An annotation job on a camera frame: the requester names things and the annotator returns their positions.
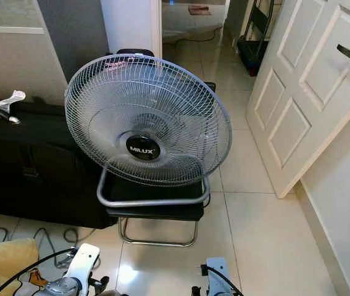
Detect pink tag on fan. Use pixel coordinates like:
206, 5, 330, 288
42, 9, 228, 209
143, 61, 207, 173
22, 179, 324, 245
104, 59, 127, 70

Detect white panelled door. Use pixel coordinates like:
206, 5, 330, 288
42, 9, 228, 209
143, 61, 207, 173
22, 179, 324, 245
246, 0, 350, 199

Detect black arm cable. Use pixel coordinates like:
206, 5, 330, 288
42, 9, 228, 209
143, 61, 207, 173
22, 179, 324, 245
0, 248, 77, 296
201, 265, 244, 296

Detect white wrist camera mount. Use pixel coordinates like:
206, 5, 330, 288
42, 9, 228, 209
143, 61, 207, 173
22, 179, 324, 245
204, 257, 231, 296
67, 243, 100, 282

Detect white tool with black grip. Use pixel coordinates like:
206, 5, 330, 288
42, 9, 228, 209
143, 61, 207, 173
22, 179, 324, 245
0, 90, 26, 125

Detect black exercise machine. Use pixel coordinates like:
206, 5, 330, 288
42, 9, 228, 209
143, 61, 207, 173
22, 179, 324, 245
236, 0, 277, 76

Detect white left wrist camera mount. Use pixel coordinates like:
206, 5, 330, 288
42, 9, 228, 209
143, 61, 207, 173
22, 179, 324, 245
67, 243, 100, 282

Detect grey Milux floor fan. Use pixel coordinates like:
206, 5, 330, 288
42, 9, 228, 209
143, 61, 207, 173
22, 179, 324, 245
65, 53, 233, 208

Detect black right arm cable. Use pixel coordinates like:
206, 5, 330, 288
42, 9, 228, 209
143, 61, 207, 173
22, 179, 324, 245
201, 265, 244, 296

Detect large black fabric case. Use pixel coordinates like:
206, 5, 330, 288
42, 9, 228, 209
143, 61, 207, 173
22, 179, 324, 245
0, 96, 119, 230

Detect thin black floor cable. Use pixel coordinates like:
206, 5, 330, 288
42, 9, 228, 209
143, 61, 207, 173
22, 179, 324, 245
0, 226, 77, 269

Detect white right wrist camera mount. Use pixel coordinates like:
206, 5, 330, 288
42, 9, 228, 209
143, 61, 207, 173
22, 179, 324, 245
204, 257, 231, 296

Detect yellow cartoon egg blanket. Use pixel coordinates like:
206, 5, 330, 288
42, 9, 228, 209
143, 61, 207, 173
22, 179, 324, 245
0, 238, 49, 296

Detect black chair with chrome legs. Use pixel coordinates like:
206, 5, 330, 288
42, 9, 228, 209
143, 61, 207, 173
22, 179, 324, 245
99, 48, 217, 249

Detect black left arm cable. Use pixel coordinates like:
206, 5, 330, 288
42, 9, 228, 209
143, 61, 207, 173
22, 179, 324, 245
0, 248, 77, 296

